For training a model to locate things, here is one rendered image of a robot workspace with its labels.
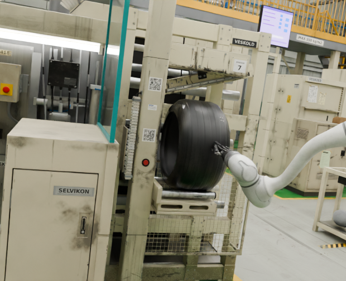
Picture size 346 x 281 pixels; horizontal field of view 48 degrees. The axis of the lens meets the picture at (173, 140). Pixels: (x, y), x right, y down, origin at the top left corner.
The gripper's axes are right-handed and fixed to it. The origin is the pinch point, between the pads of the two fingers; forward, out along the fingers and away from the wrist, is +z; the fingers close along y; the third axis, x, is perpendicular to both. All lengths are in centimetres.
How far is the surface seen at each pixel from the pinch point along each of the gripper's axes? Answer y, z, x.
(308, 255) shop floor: -172, 108, 139
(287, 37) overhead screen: -245, 374, -75
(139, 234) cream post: 31, 14, 63
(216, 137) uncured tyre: -1.1, 5.3, -2.8
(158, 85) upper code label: 30.7, 26.3, -24.4
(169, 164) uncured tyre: 10, 48, 30
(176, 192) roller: 14.3, 10.8, 33.4
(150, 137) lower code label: 31.5, 22.1, 5.4
